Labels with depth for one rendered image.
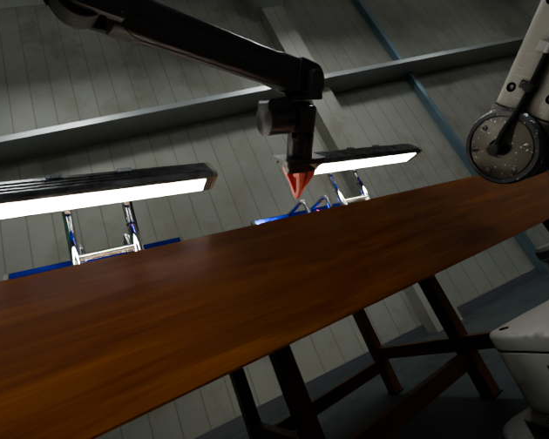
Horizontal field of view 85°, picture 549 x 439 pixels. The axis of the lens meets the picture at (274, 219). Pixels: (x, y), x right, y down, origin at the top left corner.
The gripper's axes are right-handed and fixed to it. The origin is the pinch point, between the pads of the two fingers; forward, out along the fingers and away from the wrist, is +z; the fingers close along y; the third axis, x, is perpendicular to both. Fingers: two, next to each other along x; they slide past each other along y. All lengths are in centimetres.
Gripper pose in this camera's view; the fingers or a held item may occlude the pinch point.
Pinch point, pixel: (296, 194)
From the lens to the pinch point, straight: 71.4
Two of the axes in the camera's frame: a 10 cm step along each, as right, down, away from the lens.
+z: -0.3, 9.0, 4.4
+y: -8.5, 2.1, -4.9
